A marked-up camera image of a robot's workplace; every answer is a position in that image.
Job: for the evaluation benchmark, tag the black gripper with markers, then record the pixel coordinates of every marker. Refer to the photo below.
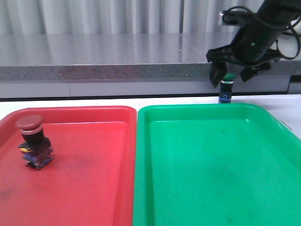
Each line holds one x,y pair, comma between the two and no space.
250,47

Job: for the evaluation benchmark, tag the green mushroom push button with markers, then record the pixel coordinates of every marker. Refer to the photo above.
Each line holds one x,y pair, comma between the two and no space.
226,85

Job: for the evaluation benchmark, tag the red mushroom push button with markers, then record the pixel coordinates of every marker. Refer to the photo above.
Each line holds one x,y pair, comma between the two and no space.
36,148

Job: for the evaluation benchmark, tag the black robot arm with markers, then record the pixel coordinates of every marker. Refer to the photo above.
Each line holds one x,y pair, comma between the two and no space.
274,13

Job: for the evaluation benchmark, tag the green plastic tray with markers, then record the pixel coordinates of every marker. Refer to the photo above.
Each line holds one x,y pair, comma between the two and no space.
215,165

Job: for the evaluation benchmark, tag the red plastic tray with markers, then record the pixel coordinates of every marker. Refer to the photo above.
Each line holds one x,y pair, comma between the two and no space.
90,181

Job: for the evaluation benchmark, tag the grey stone platform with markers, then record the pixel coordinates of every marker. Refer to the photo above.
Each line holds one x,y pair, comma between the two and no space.
107,65

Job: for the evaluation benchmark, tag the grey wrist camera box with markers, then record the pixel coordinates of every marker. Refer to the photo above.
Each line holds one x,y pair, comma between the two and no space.
232,18

